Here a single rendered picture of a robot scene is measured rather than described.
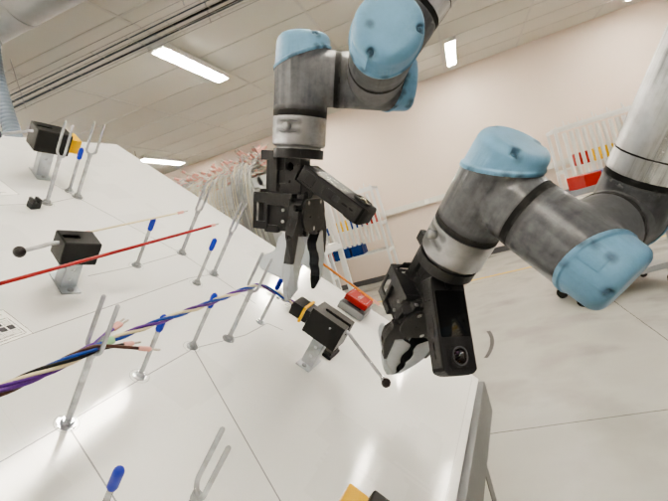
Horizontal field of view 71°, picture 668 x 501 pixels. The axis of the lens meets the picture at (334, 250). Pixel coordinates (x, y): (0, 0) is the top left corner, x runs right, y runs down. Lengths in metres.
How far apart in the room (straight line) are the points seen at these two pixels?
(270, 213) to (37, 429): 0.37
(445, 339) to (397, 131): 8.34
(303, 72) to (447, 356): 0.40
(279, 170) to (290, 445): 0.36
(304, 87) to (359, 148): 8.28
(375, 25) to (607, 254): 0.30
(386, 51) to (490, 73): 8.42
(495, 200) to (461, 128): 8.29
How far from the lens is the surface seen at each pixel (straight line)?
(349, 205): 0.62
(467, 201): 0.49
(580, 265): 0.45
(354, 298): 0.92
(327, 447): 0.61
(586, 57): 9.14
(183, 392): 0.58
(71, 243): 0.65
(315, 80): 0.65
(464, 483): 0.72
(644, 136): 0.55
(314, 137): 0.65
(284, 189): 0.67
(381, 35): 0.51
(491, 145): 0.47
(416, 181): 8.72
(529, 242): 0.46
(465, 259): 0.52
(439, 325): 0.54
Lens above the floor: 1.24
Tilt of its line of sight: 3 degrees down
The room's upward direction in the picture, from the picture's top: 16 degrees counter-clockwise
